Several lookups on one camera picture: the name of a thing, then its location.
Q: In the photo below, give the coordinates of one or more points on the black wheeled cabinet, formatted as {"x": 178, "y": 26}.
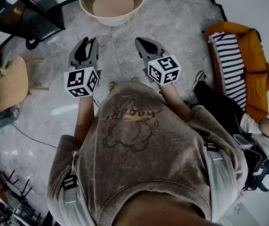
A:
{"x": 18, "y": 13}

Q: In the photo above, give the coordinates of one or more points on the small flower decoration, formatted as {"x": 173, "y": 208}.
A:
{"x": 0, "y": 72}

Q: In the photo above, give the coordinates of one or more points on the small wooden side table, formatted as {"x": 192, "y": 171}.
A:
{"x": 9, "y": 88}

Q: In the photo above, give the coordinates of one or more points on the person's right forearm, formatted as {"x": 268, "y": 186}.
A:
{"x": 174, "y": 100}

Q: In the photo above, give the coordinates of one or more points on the person's left yellow shoe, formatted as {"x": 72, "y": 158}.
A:
{"x": 112, "y": 85}

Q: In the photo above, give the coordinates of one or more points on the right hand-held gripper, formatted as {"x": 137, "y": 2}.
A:
{"x": 164, "y": 70}

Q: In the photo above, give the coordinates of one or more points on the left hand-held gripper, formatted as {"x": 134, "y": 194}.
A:
{"x": 81, "y": 81}

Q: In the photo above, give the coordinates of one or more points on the person's yellow shoe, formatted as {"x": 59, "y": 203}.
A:
{"x": 112, "y": 85}
{"x": 134, "y": 79}

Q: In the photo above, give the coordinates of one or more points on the person's right yellow shoe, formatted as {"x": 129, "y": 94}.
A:
{"x": 134, "y": 79}

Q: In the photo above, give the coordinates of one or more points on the person's brown printed T-shirt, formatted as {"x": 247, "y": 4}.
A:
{"x": 139, "y": 154}

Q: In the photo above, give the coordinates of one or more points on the black-white striped blanket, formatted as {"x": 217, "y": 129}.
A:
{"x": 230, "y": 65}

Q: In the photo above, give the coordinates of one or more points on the orange sofa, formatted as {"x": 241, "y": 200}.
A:
{"x": 254, "y": 53}

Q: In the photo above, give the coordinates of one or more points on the round cream glass-top table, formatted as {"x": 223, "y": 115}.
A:
{"x": 113, "y": 6}

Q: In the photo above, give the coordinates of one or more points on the person's left forearm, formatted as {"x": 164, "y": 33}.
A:
{"x": 84, "y": 119}

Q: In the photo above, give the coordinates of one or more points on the black metal chairs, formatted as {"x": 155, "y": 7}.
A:
{"x": 16, "y": 192}

